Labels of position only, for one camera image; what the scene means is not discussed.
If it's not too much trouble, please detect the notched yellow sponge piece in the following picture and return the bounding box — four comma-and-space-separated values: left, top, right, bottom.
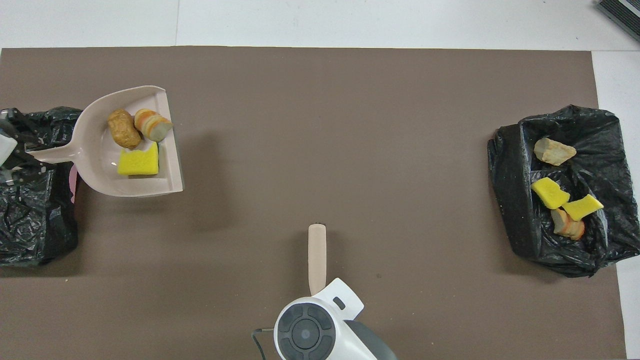
117, 142, 160, 177

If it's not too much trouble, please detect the pale croissant piece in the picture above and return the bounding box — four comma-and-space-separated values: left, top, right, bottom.
533, 137, 577, 167

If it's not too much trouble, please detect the brown table mat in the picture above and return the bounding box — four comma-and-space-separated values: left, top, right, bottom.
0, 46, 627, 360

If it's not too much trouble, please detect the black trash bag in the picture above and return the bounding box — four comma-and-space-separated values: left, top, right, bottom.
0, 106, 84, 267
487, 104, 640, 278

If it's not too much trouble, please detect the beige handled black brush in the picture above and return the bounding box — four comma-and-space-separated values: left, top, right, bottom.
307, 223, 328, 297

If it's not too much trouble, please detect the beige plastic dustpan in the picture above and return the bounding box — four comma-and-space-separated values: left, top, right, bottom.
27, 85, 185, 199

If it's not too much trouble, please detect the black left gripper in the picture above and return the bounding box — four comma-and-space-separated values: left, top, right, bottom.
0, 108, 56, 187

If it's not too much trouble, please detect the orange striped croissant piece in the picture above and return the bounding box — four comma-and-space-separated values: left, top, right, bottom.
550, 208, 586, 241

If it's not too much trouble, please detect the black ribbed device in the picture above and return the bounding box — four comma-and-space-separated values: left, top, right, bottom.
596, 0, 640, 43

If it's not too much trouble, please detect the brown bread roll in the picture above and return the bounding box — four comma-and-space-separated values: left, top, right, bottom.
107, 108, 142, 150

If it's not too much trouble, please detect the small yellow sponge piece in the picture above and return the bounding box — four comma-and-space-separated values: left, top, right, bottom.
562, 194, 605, 222

